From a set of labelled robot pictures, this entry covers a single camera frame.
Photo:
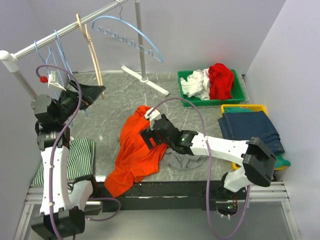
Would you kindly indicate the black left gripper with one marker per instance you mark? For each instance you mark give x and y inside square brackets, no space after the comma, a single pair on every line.
[89,94]

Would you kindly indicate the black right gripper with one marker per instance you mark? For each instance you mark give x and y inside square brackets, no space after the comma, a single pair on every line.
[147,135]

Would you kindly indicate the orange t shirt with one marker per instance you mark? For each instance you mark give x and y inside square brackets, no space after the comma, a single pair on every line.
[135,160]

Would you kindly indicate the grey adidas t shirt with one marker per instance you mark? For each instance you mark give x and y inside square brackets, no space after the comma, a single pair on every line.
[182,162]

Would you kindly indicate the wooden hanger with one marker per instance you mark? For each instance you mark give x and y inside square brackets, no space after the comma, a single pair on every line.
[85,32]

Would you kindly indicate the white t shirt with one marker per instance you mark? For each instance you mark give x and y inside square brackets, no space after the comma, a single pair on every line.
[197,84]

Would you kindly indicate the light blue wire hanger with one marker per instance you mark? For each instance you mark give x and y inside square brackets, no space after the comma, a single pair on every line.
[136,38]

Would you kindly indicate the red t shirt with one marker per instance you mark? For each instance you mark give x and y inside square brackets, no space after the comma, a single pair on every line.
[221,80]

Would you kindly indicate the light blue hanger of red shirt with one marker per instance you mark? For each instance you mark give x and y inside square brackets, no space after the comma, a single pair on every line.
[50,56]

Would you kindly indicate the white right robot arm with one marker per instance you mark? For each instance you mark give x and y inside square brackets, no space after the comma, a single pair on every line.
[255,159]

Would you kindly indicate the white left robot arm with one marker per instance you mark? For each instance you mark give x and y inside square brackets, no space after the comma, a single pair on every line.
[62,211]

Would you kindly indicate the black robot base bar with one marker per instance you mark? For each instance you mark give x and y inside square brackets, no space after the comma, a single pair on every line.
[177,195]

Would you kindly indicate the green white striped cloth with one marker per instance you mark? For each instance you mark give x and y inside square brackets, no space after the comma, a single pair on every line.
[81,158]

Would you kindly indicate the silver clothes rack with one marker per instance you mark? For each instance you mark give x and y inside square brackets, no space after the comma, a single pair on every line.
[10,60]

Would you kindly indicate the blue denim jeans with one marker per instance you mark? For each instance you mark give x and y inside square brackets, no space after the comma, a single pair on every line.
[255,125]

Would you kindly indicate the green plastic bin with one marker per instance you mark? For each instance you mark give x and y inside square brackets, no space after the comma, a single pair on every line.
[237,93]

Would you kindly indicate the yellow plastic bin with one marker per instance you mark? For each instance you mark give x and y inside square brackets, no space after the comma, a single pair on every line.
[257,107]

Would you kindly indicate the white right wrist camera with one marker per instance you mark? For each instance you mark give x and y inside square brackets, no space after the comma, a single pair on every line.
[152,114]

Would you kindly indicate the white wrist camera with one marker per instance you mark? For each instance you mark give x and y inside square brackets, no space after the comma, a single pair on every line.
[52,81]
[152,114]

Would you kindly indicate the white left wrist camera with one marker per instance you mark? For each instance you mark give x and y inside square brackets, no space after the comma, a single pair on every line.
[52,81]

